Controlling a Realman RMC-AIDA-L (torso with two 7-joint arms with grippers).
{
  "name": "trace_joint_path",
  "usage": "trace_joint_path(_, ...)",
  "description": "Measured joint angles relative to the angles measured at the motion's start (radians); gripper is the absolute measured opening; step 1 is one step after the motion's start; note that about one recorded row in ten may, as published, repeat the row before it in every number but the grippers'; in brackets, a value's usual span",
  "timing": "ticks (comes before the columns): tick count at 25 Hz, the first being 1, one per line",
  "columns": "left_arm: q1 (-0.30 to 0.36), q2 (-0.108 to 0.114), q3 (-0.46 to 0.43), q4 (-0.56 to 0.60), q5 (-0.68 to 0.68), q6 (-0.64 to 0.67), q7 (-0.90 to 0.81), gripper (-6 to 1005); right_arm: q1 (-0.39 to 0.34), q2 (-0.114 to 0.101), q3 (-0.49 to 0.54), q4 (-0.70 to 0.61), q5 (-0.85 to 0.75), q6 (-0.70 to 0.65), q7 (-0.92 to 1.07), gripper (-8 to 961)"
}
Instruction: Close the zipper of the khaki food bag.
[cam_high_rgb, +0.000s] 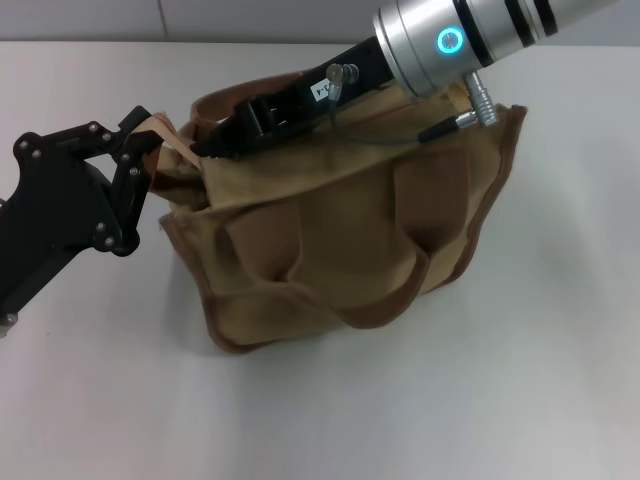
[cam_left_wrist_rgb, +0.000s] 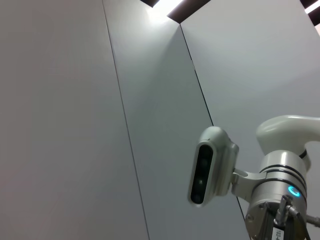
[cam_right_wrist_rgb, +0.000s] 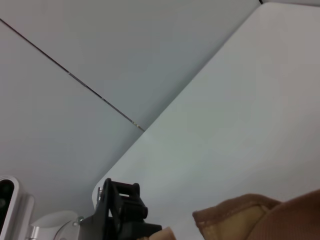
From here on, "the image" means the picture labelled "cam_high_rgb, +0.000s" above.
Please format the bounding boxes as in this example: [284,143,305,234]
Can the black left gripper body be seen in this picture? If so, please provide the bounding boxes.
[0,130,141,314]

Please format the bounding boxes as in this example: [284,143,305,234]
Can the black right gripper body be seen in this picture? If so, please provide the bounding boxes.
[233,37,396,137]

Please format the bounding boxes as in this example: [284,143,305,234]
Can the khaki canvas food bag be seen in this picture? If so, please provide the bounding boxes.
[149,69,529,354]

